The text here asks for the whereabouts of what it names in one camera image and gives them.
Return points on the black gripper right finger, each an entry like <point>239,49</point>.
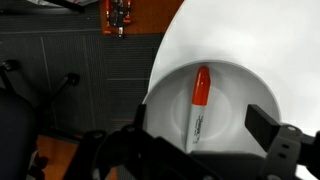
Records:
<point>261,126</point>

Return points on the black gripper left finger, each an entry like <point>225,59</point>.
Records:
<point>140,116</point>

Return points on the orange capped white marker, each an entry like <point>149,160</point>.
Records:
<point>197,111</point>

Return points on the grey bowl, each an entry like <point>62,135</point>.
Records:
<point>232,89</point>

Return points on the orange carpet mat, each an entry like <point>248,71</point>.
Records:
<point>146,16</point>

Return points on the black office chair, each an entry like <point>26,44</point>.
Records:
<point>20,126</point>

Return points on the white plastic bag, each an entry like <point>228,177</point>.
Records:
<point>60,3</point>

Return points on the orange handled clamps pile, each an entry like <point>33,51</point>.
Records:
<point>118,15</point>

